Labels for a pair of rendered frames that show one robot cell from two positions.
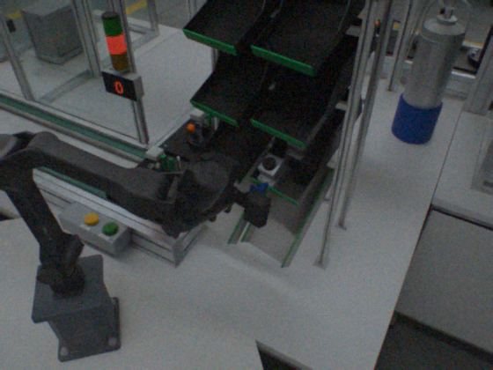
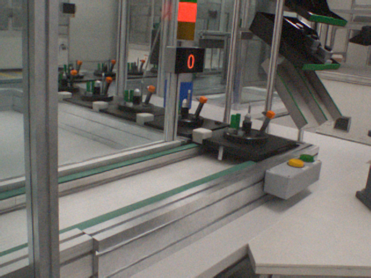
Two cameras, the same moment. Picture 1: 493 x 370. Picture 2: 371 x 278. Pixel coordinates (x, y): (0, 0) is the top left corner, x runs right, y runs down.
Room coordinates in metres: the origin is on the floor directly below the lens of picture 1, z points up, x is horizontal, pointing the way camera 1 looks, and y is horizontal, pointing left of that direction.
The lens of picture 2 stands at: (0.95, 1.52, 1.30)
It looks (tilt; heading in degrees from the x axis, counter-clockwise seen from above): 15 degrees down; 280
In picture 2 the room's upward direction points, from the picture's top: 5 degrees clockwise
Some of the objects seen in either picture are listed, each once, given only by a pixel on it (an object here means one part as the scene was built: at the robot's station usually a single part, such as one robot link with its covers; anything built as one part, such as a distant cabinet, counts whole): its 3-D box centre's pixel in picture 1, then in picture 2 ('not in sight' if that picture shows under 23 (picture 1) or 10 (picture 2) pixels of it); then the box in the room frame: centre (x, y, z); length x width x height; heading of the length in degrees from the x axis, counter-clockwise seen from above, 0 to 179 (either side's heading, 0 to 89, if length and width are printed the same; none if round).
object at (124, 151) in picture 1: (98, 162); (175, 175); (1.14, 0.51, 0.91); 0.84 x 0.28 x 0.10; 61
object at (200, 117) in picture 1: (205, 128); (184, 110); (1.20, 0.14, 1.01); 0.24 x 0.24 x 0.13; 61
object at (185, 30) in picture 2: (119, 58); (185, 30); (1.17, 0.37, 1.28); 0.05 x 0.05 x 0.05
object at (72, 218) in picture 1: (94, 227); (294, 175); (0.83, 0.44, 0.93); 0.21 x 0.07 x 0.06; 61
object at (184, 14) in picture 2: (115, 42); (186, 12); (1.17, 0.37, 1.33); 0.05 x 0.05 x 0.05
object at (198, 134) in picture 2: (155, 155); (202, 136); (1.11, 0.30, 0.97); 0.05 x 0.05 x 0.04; 61
